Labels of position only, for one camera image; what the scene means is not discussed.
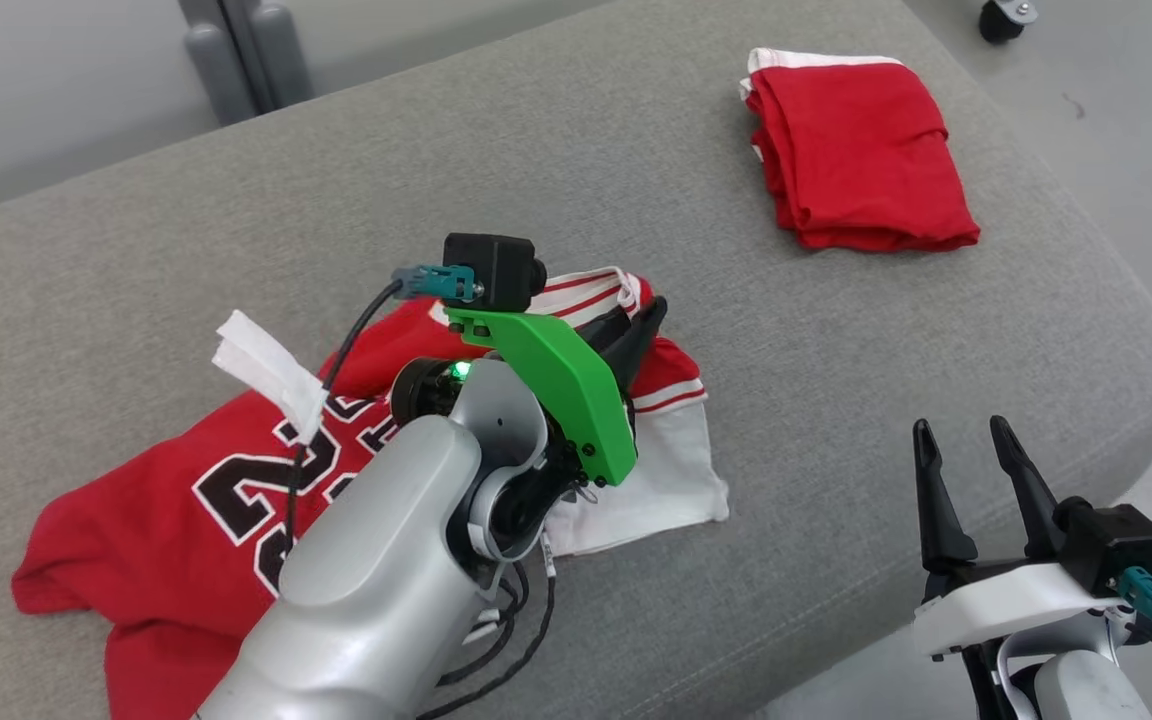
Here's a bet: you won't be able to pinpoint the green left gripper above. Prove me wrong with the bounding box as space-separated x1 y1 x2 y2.
444 295 670 489

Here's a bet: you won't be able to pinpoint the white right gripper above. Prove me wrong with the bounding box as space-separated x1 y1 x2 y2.
910 414 1134 661

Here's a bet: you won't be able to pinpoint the red shorts white stripes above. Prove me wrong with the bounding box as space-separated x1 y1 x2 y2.
737 47 983 254

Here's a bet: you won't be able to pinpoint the red basketball jersey number 23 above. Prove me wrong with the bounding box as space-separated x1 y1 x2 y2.
11 265 733 720

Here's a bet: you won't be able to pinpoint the grey fabric sofa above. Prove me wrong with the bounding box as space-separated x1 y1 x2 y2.
0 0 1152 720

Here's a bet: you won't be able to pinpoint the white tape tag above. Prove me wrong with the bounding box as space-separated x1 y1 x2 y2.
212 309 330 447

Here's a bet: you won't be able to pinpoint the black caster wheel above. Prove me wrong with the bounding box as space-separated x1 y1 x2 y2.
978 0 1040 45

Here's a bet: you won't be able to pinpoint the teal left cable connector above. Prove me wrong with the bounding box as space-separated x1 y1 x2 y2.
390 264 483 305

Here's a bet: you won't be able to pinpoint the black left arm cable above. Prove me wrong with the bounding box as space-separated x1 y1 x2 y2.
284 278 559 720

